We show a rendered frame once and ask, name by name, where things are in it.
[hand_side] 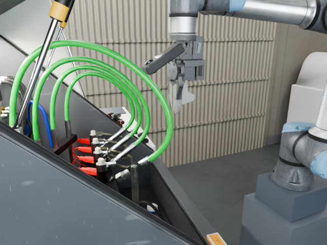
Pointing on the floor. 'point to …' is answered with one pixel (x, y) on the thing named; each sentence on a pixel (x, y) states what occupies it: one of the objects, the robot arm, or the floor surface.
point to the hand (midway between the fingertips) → (173, 109)
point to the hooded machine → (308, 89)
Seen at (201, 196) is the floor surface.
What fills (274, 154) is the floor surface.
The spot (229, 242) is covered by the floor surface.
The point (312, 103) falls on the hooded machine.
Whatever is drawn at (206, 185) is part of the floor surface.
